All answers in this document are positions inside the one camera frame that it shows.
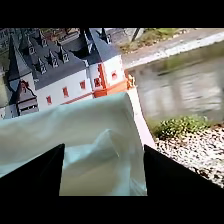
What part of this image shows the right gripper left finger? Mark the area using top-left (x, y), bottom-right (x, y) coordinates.
top-left (0, 143), bottom-right (66, 197)

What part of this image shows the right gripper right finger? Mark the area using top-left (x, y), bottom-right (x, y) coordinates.
top-left (143, 144), bottom-right (224, 197)

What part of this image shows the white shirt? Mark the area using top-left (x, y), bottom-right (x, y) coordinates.
top-left (0, 91), bottom-right (148, 197)

